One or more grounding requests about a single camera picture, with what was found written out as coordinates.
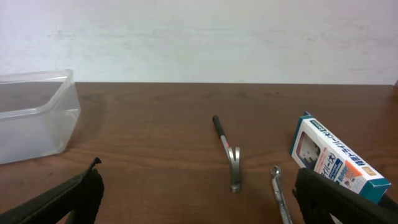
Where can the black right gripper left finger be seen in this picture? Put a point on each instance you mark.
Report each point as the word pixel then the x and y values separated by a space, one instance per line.
pixel 78 199

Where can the white teal screwdriver box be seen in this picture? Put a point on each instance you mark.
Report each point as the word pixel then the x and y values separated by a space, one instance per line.
pixel 318 149

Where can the clear plastic container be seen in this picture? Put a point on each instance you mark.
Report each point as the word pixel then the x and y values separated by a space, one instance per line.
pixel 39 112

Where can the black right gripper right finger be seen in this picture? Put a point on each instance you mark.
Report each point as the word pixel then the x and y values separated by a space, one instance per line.
pixel 320 199

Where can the small claw hammer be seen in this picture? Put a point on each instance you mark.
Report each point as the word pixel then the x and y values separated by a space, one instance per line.
pixel 233 155

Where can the silver ring wrench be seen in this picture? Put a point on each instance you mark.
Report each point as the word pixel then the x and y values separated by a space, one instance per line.
pixel 284 211

